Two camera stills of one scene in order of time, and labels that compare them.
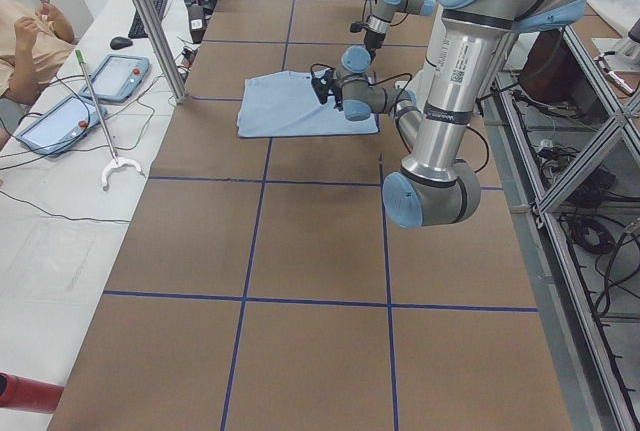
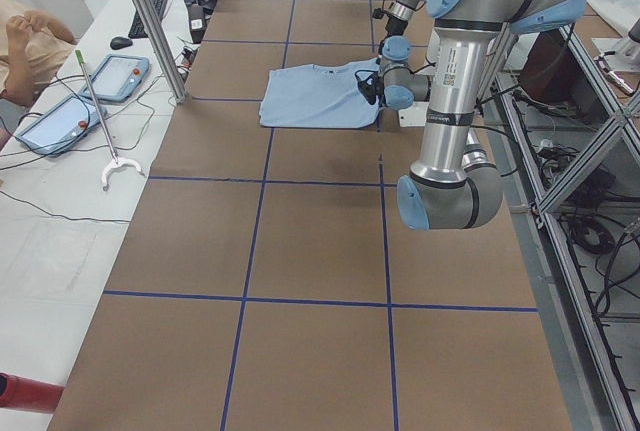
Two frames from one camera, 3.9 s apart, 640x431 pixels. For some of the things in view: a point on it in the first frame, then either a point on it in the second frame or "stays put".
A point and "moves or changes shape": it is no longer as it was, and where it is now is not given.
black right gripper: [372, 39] to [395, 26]
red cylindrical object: [26, 393] stays put
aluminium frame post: [152, 14] stays put
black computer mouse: [119, 42] stays put
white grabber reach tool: [115, 162] stays put
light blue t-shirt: [284, 103] moves or changes shape
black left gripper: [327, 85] to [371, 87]
